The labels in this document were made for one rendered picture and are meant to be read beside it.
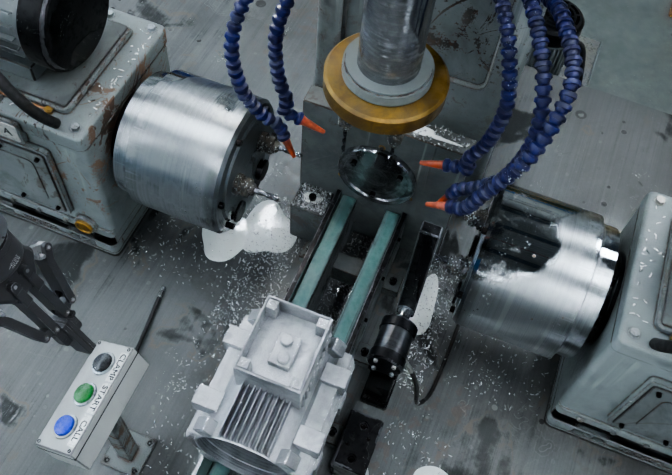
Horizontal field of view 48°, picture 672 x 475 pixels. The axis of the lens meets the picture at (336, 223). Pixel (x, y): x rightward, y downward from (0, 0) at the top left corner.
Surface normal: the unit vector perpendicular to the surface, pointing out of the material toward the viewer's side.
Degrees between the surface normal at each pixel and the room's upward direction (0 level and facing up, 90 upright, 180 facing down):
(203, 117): 9
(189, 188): 62
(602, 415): 90
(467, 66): 90
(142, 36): 0
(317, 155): 90
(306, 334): 0
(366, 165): 90
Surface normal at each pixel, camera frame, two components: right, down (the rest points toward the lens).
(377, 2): -0.74, 0.54
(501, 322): -0.35, 0.68
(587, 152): 0.06, -0.54
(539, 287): -0.21, 0.14
